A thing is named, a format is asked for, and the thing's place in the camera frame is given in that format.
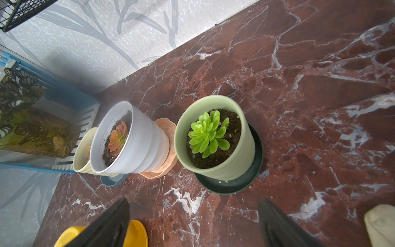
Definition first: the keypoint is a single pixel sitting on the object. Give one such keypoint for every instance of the peach pink saucer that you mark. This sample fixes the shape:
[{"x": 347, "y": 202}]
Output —
[{"x": 169, "y": 129}]

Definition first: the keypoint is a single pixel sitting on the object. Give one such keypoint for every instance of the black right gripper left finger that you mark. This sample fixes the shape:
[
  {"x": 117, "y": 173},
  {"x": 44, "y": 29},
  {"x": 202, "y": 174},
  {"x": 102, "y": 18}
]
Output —
[{"x": 109, "y": 230}]

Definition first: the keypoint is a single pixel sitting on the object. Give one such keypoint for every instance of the black wire basket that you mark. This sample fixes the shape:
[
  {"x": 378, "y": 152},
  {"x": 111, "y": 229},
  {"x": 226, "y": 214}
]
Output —
[{"x": 14, "y": 13}]

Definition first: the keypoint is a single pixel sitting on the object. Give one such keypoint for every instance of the cream ribbed pot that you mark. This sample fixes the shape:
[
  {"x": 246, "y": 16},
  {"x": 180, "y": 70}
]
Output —
[{"x": 80, "y": 163}]

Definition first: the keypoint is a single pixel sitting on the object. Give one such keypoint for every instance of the yellow watering can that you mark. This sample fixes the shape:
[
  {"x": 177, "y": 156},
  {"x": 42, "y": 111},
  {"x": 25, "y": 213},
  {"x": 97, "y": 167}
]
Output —
[{"x": 136, "y": 235}]

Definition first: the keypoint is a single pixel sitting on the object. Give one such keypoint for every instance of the striped leaf potted plant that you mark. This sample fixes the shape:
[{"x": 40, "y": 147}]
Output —
[{"x": 27, "y": 129}]

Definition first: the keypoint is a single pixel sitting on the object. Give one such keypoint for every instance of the blue white slatted shelf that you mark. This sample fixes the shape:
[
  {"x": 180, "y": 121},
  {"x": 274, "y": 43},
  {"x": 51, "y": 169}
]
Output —
[{"x": 61, "y": 100}]

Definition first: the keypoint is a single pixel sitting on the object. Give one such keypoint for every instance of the blue grey saucer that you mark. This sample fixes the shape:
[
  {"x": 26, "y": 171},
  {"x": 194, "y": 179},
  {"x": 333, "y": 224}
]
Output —
[{"x": 113, "y": 181}]

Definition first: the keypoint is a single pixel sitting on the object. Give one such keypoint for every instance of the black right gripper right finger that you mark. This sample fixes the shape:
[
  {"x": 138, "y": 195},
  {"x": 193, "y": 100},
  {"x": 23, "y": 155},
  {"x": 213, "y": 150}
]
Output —
[{"x": 279, "y": 230}]

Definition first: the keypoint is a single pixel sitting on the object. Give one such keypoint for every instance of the bright green succulent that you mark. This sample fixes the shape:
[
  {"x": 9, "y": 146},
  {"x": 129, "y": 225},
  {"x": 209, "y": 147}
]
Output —
[{"x": 207, "y": 134}]

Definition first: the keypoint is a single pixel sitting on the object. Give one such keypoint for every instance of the white plastic pot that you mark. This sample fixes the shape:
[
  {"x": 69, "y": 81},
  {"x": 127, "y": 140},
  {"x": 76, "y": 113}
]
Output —
[{"x": 145, "y": 145}]

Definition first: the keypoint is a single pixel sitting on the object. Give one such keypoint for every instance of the pink green succulent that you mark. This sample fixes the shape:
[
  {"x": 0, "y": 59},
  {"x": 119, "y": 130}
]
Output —
[{"x": 87, "y": 151}]

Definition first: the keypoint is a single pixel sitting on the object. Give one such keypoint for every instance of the light green ribbed pot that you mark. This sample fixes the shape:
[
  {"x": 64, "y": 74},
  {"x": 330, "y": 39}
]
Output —
[{"x": 242, "y": 157}]

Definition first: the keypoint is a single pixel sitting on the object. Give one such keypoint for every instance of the red orange succulent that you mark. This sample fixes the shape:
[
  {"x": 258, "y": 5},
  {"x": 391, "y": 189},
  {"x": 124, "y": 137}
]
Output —
[{"x": 118, "y": 139}]

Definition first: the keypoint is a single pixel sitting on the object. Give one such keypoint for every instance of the dark green saucer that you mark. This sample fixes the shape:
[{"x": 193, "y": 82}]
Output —
[{"x": 244, "y": 181}]

